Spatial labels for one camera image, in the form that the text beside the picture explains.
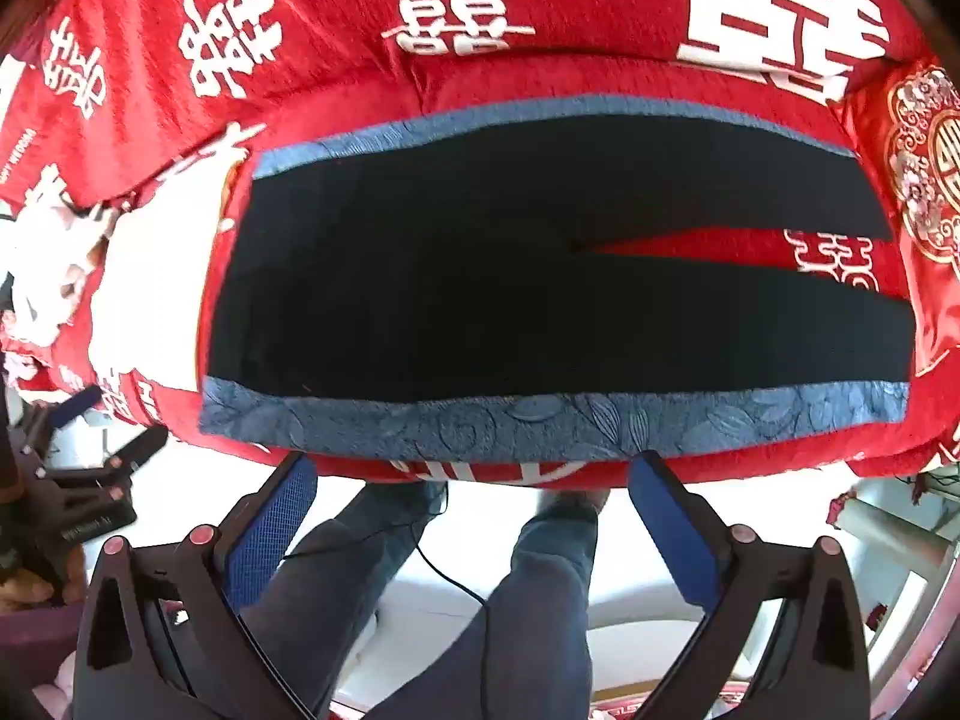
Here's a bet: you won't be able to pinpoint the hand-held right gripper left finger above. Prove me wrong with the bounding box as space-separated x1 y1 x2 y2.
71 452 319 720

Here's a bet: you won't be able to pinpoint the white furniture frame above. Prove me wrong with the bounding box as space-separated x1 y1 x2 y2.
825 465 960 698

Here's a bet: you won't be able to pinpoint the black pants with blue trim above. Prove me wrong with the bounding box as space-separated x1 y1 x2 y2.
199 95 914 464

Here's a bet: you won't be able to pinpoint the person's left hand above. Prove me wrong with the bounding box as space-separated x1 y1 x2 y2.
0 546 85 612

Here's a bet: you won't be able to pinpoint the black cable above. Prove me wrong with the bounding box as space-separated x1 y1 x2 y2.
281 484 493 720

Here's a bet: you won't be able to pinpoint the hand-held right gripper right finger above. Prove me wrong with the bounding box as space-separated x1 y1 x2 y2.
628 451 875 720

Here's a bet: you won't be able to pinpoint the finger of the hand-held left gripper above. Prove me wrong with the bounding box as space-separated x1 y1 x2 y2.
16 384 104 452
45 426 170 492

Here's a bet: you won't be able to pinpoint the person's left leg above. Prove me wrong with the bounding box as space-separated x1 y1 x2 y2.
238 481 451 720

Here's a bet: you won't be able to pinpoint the red embroidered pillow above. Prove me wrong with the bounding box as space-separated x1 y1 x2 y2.
829 56 960 481

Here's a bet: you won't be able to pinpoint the red printed blanket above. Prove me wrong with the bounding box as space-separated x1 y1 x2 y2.
0 0 960 488

